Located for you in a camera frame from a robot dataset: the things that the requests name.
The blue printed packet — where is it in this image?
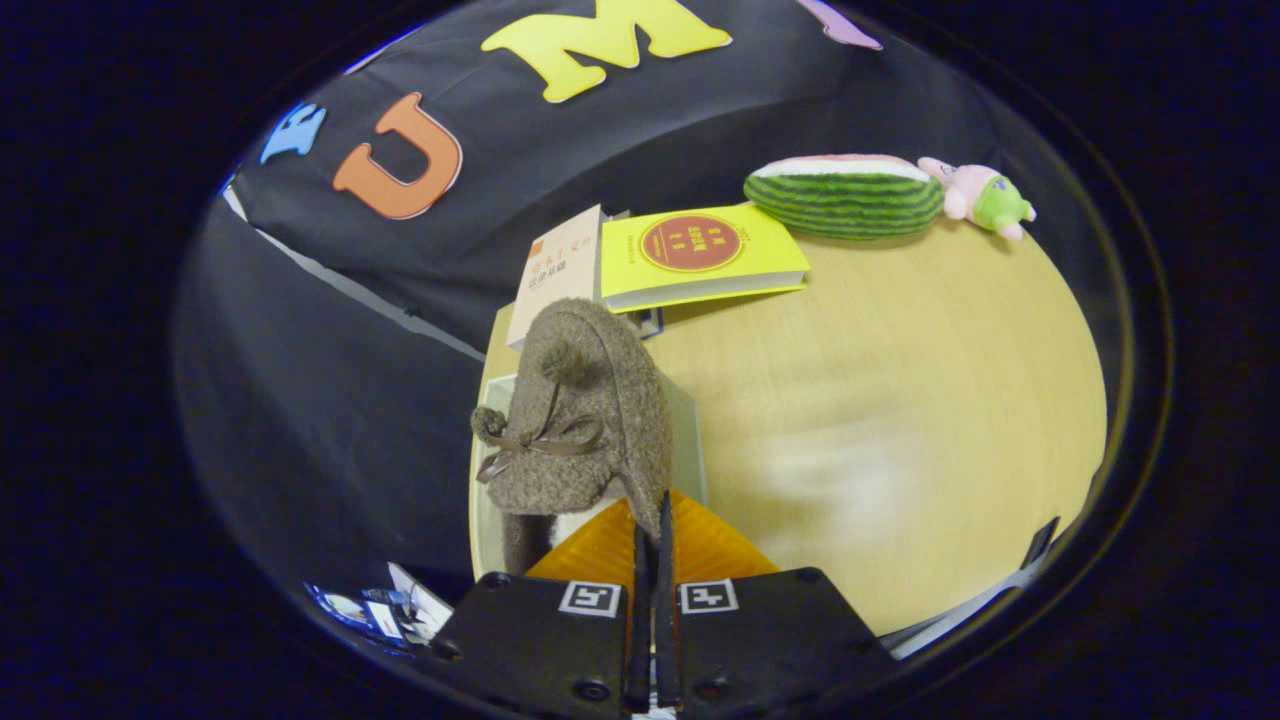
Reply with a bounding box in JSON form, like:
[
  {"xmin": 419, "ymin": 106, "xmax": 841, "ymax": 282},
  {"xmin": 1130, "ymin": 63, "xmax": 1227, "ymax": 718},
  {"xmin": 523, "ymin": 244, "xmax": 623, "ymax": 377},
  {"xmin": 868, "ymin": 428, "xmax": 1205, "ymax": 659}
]
[{"xmin": 305, "ymin": 582, "xmax": 401, "ymax": 646}]

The white flat board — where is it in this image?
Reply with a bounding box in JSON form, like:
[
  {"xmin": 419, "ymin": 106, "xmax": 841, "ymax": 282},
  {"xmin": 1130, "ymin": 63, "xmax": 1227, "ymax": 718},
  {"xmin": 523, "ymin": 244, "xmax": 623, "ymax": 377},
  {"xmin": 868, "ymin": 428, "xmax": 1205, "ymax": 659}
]
[{"xmin": 385, "ymin": 562, "xmax": 456, "ymax": 641}]

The grey-green fabric storage box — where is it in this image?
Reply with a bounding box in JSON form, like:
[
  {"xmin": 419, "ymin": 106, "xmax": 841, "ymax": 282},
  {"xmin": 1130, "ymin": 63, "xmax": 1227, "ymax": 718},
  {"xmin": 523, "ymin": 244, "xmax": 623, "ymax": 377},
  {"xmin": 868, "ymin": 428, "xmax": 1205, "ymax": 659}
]
[{"xmin": 470, "ymin": 372, "xmax": 709, "ymax": 583}]

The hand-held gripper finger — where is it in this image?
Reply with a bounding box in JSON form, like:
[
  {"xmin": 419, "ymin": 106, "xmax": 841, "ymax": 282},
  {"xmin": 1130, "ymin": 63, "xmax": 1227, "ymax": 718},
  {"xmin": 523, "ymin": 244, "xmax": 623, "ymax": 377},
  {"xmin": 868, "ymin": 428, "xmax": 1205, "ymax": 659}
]
[
  {"xmin": 655, "ymin": 488, "xmax": 893, "ymax": 719},
  {"xmin": 430, "ymin": 498, "xmax": 653, "ymax": 719}
]

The pink and green plush toy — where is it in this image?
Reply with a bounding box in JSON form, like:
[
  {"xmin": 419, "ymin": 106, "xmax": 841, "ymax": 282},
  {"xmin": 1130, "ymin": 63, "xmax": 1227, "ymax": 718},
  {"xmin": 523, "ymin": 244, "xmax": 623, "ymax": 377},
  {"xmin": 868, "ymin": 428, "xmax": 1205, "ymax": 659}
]
[{"xmin": 917, "ymin": 156, "xmax": 1038, "ymax": 242}]

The beige book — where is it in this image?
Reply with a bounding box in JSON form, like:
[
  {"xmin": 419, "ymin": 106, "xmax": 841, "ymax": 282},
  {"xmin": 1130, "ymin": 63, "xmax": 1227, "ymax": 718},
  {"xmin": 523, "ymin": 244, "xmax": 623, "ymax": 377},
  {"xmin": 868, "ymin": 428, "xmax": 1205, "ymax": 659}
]
[{"xmin": 506, "ymin": 205, "xmax": 607, "ymax": 351}]

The watermelon slice plush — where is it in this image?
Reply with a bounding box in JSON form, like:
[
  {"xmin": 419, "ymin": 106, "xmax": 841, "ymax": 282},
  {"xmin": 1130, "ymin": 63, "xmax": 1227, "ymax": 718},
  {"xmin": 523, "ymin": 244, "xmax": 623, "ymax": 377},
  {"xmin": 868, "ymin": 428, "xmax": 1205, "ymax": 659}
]
[{"xmin": 743, "ymin": 153, "xmax": 946, "ymax": 241}]

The yellow book with red circle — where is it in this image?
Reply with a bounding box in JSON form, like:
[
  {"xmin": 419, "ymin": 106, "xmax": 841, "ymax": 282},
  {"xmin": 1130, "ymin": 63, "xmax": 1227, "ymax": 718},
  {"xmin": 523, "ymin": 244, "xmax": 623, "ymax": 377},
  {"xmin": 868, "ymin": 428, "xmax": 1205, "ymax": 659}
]
[{"xmin": 600, "ymin": 203, "xmax": 812, "ymax": 314}]

